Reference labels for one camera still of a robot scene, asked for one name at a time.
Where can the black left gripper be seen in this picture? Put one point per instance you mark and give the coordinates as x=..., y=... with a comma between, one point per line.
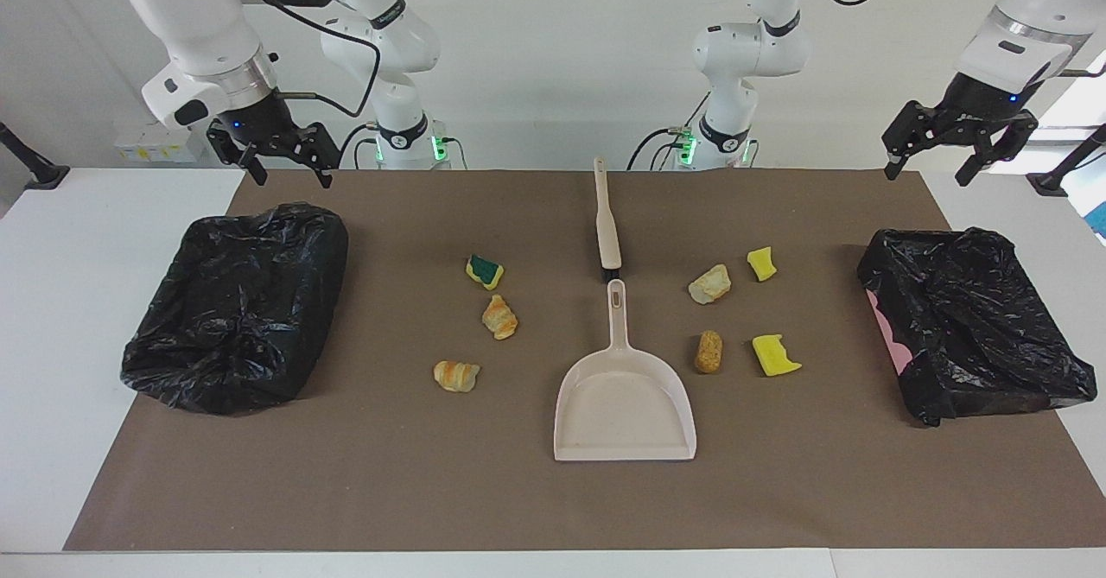
x=976, y=111

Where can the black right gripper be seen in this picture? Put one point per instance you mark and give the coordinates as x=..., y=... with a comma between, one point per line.
x=268, y=129

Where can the small yellow sponge piece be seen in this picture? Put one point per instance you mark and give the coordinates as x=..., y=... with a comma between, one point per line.
x=761, y=263

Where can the green and yellow sponge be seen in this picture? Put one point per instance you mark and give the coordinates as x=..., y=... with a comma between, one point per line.
x=485, y=272

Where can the notched yellow sponge piece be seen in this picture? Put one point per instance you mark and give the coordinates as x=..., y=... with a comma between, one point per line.
x=774, y=357

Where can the pale bread chunk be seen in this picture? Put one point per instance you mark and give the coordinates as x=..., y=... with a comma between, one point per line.
x=709, y=285

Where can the golden croissant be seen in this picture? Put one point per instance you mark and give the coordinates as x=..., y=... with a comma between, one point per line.
x=456, y=377
x=499, y=317

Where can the brown bread roll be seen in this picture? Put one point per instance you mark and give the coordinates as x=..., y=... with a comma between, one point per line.
x=708, y=352

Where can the beige hand brush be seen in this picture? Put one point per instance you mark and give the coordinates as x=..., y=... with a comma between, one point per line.
x=607, y=232

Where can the beige plastic dustpan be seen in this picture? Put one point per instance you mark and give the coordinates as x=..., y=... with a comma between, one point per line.
x=622, y=414

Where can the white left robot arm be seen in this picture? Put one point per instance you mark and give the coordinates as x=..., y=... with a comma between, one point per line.
x=752, y=51

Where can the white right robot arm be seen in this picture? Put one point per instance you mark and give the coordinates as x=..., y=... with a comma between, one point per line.
x=190, y=16

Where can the black bag lined bin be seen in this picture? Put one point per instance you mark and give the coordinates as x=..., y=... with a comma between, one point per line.
x=233, y=319

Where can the right black bag bin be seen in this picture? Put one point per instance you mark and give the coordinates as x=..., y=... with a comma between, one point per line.
x=976, y=327

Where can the pink plastic bin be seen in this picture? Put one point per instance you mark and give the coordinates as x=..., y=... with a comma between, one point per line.
x=890, y=336

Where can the black stand foot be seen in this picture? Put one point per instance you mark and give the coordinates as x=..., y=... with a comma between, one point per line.
x=1058, y=176
x=34, y=168

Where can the blue object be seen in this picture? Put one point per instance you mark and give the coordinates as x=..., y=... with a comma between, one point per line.
x=1100, y=219

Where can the brown table mat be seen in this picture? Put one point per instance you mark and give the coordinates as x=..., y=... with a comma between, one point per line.
x=518, y=500

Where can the white wall socket box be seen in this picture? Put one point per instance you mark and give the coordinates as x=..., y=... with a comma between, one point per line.
x=160, y=143

